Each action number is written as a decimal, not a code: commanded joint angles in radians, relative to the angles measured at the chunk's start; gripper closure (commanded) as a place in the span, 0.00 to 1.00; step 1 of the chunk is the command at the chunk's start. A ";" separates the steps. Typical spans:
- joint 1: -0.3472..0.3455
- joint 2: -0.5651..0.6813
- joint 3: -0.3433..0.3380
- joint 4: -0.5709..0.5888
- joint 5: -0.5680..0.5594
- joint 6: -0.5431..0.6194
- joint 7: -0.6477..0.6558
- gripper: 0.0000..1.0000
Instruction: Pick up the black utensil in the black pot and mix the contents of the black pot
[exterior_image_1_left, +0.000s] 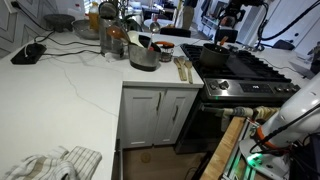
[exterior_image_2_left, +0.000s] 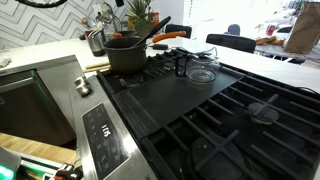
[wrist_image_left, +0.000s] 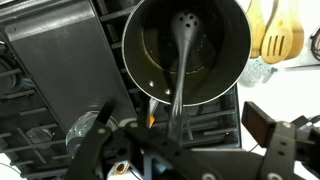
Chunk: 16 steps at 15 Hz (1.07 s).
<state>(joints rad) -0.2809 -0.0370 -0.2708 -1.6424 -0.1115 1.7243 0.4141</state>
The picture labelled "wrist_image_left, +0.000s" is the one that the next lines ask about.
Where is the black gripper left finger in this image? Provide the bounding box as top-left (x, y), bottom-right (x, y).
top-left (63, 99), bottom-right (118, 180)

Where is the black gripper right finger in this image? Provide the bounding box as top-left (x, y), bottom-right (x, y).
top-left (241, 100), bottom-right (298, 180)

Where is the clear glass cup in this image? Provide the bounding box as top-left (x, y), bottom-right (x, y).
top-left (65, 110), bottom-right (120, 158)

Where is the perforated metal skimmer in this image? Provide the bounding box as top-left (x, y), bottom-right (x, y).
top-left (238, 56), bottom-right (278, 89)

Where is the stainless gas stove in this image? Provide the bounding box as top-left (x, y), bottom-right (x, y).
top-left (0, 0), bottom-right (243, 179)

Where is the slotted wooden spatula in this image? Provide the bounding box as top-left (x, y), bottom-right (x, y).
top-left (260, 0), bottom-right (294, 65)

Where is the plain wooden spatula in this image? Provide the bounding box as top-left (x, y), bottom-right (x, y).
top-left (284, 0), bottom-right (305, 61)

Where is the wooden spoon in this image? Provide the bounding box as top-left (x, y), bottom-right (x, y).
top-left (246, 0), bottom-right (266, 60)

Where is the black pot with orange-tipped handle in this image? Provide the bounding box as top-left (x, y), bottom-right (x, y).
top-left (121, 0), bottom-right (253, 130)

